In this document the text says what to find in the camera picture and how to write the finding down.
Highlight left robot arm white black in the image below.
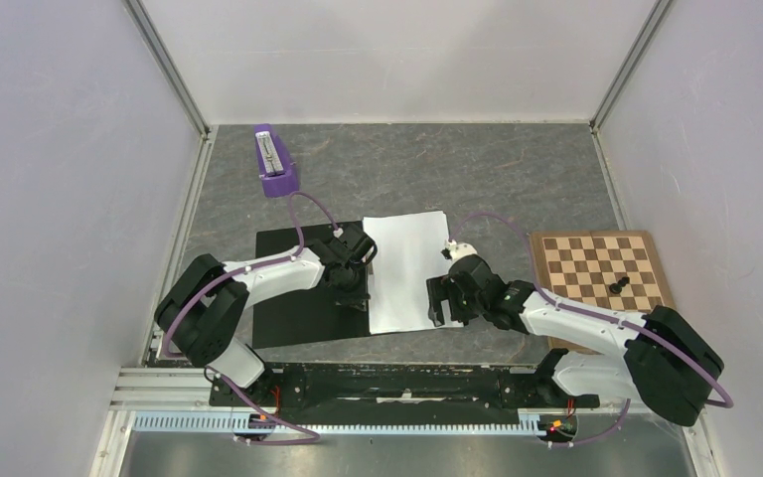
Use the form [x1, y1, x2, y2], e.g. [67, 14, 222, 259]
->
[154, 223, 378, 405]

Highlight purple metronome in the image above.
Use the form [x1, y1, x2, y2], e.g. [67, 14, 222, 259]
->
[253, 124, 300, 198]

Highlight wooden chessboard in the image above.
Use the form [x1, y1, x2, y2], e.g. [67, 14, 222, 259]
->
[529, 230, 677, 354]

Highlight white paper sheets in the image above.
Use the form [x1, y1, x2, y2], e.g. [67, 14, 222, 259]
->
[362, 211, 449, 335]

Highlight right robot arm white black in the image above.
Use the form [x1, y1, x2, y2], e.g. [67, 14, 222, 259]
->
[426, 254, 732, 426]

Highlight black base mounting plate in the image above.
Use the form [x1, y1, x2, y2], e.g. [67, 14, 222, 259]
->
[246, 363, 600, 425]

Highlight aluminium frame rail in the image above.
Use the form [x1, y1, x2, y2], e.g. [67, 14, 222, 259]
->
[109, 367, 706, 436]

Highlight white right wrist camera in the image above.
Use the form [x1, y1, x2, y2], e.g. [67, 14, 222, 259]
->
[441, 240, 478, 262]

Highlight black chess piece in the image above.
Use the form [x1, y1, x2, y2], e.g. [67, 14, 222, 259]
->
[608, 276, 631, 295]

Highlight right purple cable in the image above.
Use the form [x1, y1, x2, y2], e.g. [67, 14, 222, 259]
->
[447, 212, 735, 449]

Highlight black folder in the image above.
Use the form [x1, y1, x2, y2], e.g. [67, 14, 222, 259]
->
[251, 224, 371, 350]

